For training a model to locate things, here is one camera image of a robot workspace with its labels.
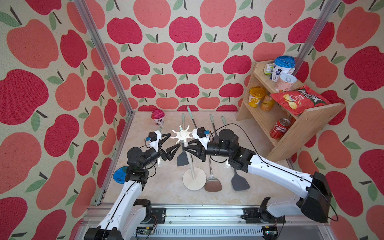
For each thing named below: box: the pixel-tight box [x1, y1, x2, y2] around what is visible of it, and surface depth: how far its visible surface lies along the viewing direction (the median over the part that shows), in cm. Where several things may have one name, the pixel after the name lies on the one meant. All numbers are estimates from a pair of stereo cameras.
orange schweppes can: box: [260, 94, 276, 112], surface depth 91 cm
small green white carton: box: [263, 63, 275, 75], surface depth 81 cm
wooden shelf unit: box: [236, 60, 346, 162], surface depth 74 cm
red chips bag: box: [270, 84, 331, 116], surface depth 64 cm
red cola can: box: [269, 118, 291, 140], surface depth 74 cm
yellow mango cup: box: [248, 86, 266, 108], surface depth 92 cm
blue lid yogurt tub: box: [270, 55, 296, 82], surface depth 72 cm
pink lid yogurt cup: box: [151, 108, 165, 126], surface depth 110 cm
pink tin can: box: [274, 73, 298, 93], surface depth 70 cm
